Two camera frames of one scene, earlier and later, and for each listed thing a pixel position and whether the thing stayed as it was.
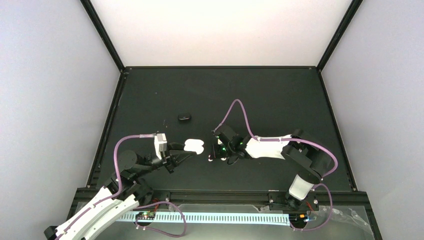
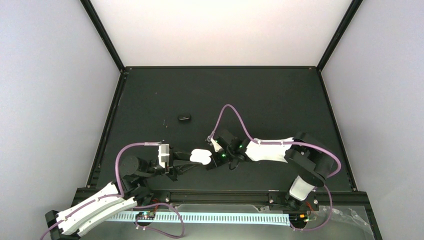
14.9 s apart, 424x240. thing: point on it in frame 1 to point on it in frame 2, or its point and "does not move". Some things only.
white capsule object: (194, 145) to (201, 155)
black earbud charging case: (184, 117) does not move
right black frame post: (351, 12) does not move
